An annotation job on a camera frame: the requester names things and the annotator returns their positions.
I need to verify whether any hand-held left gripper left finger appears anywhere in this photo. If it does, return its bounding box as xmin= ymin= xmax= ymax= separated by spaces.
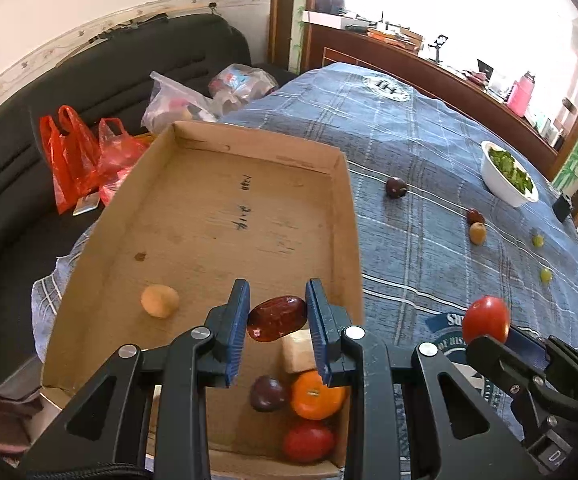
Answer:
xmin=19 ymin=279 xmax=252 ymax=480

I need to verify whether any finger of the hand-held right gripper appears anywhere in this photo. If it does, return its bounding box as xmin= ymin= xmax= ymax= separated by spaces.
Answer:
xmin=508 ymin=326 xmax=578 ymax=387
xmin=468 ymin=335 xmax=546 ymax=402

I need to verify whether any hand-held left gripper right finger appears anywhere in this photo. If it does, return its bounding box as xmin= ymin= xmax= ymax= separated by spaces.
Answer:
xmin=305 ymin=278 xmax=540 ymax=480

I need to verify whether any beige cube block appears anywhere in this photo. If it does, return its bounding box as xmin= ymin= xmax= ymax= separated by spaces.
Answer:
xmin=282 ymin=329 xmax=320 ymax=375

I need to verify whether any red tomato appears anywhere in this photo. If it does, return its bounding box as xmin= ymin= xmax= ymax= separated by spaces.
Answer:
xmin=462 ymin=296 xmax=511 ymax=345
xmin=283 ymin=421 xmax=336 ymax=464

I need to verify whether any orange mandarin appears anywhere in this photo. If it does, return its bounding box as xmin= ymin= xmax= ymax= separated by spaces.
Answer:
xmin=290 ymin=369 xmax=348 ymax=421

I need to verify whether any shallow cardboard box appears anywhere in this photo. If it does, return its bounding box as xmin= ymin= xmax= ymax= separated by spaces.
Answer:
xmin=41 ymin=121 xmax=364 ymax=480

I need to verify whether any blue plaid tablecloth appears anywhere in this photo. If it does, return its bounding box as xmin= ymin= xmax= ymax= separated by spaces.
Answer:
xmin=31 ymin=62 xmax=578 ymax=480

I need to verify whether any black box device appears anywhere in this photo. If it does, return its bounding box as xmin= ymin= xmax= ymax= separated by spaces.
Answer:
xmin=553 ymin=192 xmax=574 ymax=223

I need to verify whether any white bowl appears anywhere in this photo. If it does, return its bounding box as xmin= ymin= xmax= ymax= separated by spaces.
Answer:
xmin=480 ymin=140 xmax=540 ymax=208

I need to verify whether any green leafy produce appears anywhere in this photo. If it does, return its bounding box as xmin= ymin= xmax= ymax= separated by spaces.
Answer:
xmin=488 ymin=146 xmax=534 ymax=193

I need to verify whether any small white packet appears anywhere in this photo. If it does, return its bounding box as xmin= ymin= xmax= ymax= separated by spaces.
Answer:
xmin=72 ymin=196 xmax=100 ymax=217

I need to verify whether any red plastic bag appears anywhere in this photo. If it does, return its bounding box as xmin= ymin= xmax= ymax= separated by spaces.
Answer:
xmin=39 ymin=105 xmax=100 ymax=215
xmin=98 ymin=117 xmax=150 ymax=206

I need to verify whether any clear plastic bag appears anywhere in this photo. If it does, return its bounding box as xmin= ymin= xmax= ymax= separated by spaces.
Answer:
xmin=141 ymin=71 xmax=220 ymax=136
xmin=208 ymin=63 xmax=280 ymax=116

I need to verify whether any pink thermos bottle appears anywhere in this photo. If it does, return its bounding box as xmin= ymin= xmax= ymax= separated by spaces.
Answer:
xmin=506 ymin=71 xmax=537 ymax=118

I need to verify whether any wooden counter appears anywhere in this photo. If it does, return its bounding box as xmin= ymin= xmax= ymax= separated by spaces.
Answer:
xmin=299 ymin=10 xmax=560 ymax=181

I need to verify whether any black sofa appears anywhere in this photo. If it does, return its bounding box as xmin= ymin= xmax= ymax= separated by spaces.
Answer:
xmin=0 ymin=12 xmax=300 ymax=396

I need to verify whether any black phone stand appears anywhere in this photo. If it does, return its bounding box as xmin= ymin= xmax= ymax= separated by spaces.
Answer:
xmin=429 ymin=34 xmax=450 ymax=61

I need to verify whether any long white box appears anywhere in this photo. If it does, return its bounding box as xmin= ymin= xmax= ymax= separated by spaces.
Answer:
xmin=302 ymin=10 xmax=352 ymax=30

